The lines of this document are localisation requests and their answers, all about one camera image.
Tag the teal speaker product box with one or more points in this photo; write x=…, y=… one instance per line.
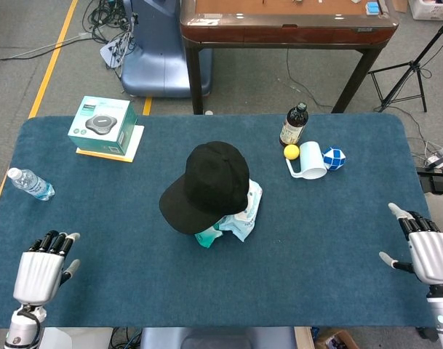
x=101, y=123

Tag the brown mahjong table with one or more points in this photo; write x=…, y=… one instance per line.
x=279, y=32

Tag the black baseball cap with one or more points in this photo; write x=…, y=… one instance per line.
x=210, y=181

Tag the blue white snake cube puzzle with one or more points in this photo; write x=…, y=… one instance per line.
x=334, y=158

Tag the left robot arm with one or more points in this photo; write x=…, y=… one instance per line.
x=23, y=331

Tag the green wet wipes pack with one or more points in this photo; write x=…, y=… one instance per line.
x=206, y=238

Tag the yellow ball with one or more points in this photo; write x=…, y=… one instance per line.
x=291, y=152

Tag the blue felt table cover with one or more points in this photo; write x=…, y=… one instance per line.
x=134, y=218

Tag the white plastic basket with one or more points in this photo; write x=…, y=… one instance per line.
x=430, y=9

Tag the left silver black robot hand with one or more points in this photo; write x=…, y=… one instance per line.
x=37, y=276

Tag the blue mahjong tile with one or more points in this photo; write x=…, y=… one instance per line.
x=372, y=8

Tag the small open cardboard box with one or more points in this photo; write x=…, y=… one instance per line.
x=337, y=340

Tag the black tripod stand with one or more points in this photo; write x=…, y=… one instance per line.
x=412, y=69

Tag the brown cardboard box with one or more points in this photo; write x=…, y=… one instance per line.
x=400, y=4

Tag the blue purple machine base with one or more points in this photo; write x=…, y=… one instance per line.
x=159, y=65

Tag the white power strip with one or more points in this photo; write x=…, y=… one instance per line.
x=441, y=156

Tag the light blue wet wipes pack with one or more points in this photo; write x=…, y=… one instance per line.
x=251, y=211

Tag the clear plastic water bottle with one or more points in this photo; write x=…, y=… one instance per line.
x=32, y=185

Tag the blue grey robot torso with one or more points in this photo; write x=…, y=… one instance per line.
x=217, y=340

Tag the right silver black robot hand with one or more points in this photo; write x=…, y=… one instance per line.
x=432, y=254

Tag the dark drink bottle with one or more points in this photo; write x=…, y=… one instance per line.
x=293, y=127

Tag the white plastic mug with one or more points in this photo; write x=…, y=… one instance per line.
x=312, y=160

